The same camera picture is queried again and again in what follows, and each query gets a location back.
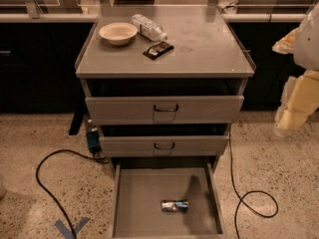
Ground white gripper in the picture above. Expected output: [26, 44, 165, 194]
[272, 28, 319, 137]

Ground clear plastic water bottle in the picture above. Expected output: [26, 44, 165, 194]
[131, 14, 167, 41]

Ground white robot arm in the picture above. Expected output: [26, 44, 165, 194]
[272, 4, 319, 137]

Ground black cable on left floor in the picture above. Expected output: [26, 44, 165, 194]
[35, 148, 110, 239]

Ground middle grey drawer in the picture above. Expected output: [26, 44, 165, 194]
[100, 135, 228, 157]

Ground black cable on right floor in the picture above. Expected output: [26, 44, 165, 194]
[227, 129, 279, 239]

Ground white bowl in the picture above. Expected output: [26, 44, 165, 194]
[99, 23, 138, 46]

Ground grey drawer cabinet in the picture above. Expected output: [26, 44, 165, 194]
[76, 5, 254, 163]

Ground redbull can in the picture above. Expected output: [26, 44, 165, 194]
[160, 200, 188, 213]

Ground blue tape cross mark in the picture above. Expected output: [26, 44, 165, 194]
[54, 216, 91, 239]

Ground bottom grey open drawer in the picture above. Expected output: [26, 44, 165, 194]
[108, 163, 227, 239]

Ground black snack packet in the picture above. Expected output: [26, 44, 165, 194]
[143, 41, 174, 60]

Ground dark lab bench cabinets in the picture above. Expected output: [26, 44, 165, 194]
[0, 22, 304, 113]

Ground top grey drawer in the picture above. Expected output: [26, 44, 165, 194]
[86, 96, 244, 125]

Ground black cable on floor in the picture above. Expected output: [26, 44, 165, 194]
[35, 148, 110, 239]
[227, 129, 279, 239]

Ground blue power adapter box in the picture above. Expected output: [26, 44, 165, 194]
[86, 130, 102, 153]

